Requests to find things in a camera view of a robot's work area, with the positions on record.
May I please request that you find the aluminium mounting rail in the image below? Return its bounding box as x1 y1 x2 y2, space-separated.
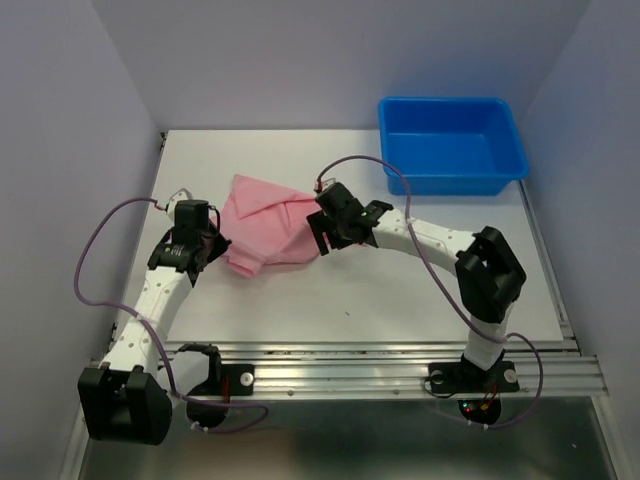
82 341 609 402

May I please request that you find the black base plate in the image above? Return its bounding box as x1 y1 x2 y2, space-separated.
422 360 520 398
189 364 255 399

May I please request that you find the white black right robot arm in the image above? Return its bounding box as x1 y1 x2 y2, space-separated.
307 182 527 390

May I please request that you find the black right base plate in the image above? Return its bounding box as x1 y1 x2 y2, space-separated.
422 360 520 398

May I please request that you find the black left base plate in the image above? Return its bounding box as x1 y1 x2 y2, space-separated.
189 364 255 399

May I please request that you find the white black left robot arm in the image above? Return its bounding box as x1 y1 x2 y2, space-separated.
78 189 231 445

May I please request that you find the blue plastic bin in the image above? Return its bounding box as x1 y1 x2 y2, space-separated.
378 97 529 196

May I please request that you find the pink t-shirt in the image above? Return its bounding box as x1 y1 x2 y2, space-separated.
221 174 320 277

